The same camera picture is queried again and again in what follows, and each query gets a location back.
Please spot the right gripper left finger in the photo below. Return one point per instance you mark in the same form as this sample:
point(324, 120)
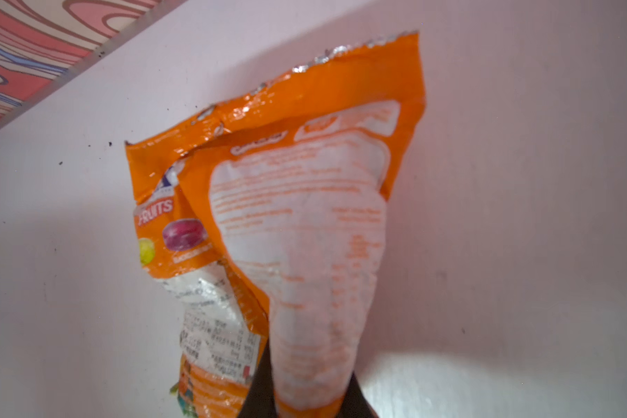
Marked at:
point(260, 401)

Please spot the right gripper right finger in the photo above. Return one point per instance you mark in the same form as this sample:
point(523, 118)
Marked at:
point(354, 404)

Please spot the orange Fox's bag small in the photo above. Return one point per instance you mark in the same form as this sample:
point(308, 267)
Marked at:
point(266, 217)

